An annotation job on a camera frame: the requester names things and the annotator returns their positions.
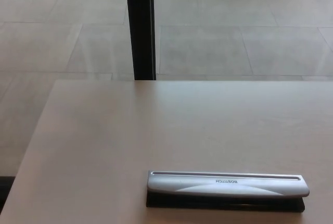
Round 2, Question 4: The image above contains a black vertical window post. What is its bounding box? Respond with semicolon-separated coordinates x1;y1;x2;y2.
124;0;157;81

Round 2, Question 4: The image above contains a silver Bostitch hole punch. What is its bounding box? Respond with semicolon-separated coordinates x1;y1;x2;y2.
145;170;311;214

